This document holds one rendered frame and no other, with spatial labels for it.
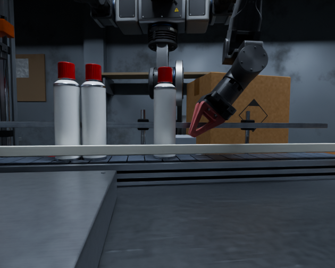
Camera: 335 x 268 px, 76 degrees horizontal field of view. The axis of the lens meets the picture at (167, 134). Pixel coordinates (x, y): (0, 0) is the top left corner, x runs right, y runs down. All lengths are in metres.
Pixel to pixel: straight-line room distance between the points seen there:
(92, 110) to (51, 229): 0.31
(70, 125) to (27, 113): 3.69
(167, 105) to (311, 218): 0.32
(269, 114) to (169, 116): 0.43
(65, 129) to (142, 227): 0.27
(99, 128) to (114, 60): 3.16
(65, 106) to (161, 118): 0.20
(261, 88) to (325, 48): 3.30
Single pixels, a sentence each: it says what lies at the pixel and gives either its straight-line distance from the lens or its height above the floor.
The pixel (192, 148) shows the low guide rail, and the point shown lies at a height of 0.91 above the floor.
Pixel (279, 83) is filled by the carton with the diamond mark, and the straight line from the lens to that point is 0.84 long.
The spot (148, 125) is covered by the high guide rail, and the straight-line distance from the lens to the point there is 0.52.
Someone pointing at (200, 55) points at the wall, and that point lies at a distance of 3.49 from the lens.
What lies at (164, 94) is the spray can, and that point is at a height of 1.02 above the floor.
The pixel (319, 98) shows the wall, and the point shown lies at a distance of 3.92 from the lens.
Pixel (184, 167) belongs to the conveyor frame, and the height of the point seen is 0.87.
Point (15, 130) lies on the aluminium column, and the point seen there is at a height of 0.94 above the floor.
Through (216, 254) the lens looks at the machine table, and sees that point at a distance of 0.26.
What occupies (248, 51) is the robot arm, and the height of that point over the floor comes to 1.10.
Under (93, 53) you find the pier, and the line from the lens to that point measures 3.58.
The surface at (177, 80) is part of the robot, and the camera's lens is 0.89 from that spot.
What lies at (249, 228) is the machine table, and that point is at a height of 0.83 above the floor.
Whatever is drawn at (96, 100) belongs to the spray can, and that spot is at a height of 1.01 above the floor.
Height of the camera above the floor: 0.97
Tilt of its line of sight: 4 degrees down
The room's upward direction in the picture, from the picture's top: straight up
